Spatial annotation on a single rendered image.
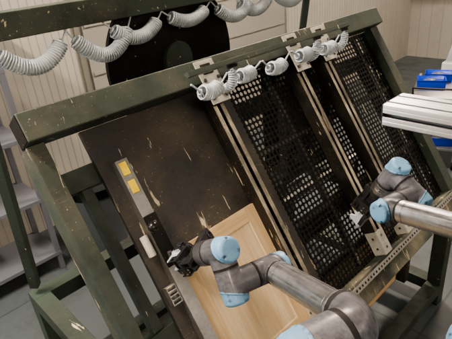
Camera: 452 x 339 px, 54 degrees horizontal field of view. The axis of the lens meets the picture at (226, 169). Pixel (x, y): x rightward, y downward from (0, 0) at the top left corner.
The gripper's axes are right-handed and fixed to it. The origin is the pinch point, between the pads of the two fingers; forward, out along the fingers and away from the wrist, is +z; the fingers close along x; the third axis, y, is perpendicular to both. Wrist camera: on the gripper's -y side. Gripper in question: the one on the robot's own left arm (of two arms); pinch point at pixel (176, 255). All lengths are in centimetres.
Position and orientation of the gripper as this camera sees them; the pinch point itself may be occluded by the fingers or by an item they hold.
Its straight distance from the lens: 152.4
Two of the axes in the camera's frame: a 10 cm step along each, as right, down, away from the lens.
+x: 6.6, 7.1, 2.2
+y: -5.1, 6.5, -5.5
